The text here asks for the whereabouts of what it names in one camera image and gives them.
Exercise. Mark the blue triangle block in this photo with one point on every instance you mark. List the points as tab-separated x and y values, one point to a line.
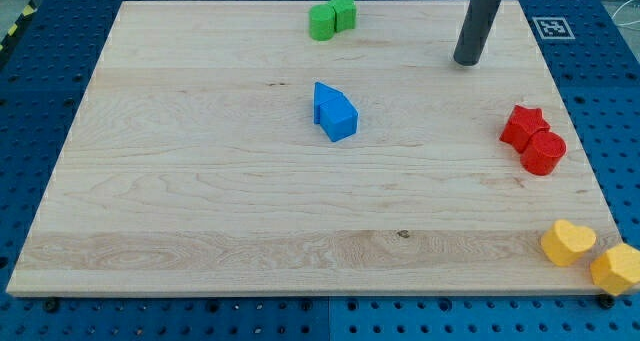
322	94

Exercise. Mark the yellow black hazard tape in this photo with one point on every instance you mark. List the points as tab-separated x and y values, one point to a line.
19	26

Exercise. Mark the red star block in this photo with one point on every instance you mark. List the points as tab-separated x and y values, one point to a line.
521	125

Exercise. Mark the light wooden board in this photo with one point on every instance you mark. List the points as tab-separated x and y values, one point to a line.
193	167

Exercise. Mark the green cylinder block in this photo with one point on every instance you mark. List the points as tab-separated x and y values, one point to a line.
321	22

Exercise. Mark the green star block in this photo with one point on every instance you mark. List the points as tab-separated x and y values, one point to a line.
345	14

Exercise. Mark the white fiducial marker tag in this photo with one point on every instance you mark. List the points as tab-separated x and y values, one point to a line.
553	28

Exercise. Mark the yellow heart block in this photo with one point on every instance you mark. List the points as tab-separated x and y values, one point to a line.
564	242

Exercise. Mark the blue cube block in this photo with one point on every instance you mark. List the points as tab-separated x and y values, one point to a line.
338	118

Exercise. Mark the red cylinder block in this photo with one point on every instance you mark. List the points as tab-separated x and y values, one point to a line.
542	153

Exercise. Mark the yellow hexagon block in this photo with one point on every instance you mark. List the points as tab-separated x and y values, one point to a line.
616	270

